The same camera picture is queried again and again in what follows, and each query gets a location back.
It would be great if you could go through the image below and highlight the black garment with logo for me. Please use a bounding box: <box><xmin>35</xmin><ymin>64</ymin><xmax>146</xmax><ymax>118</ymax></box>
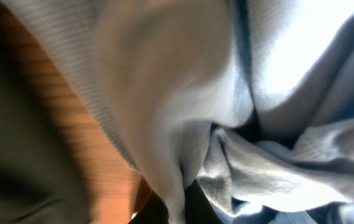
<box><xmin>0</xmin><ymin>0</ymin><xmax>96</xmax><ymax>224</ymax></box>

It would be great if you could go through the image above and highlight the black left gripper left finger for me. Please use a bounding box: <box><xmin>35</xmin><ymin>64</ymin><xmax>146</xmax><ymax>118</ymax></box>
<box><xmin>128</xmin><ymin>186</ymin><xmax>168</xmax><ymax>224</ymax></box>

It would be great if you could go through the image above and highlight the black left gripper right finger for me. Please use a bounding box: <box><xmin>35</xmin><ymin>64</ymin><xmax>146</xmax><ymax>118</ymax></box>
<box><xmin>185</xmin><ymin>180</ymin><xmax>223</xmax><ymax>224</ymax></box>

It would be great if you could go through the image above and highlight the light blue t-shirt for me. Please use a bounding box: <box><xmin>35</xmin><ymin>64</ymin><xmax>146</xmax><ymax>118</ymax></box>
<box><xmin>5</xmin><ymin>1</ymin><xmax>354</xmax><ymax>223</ymax></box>

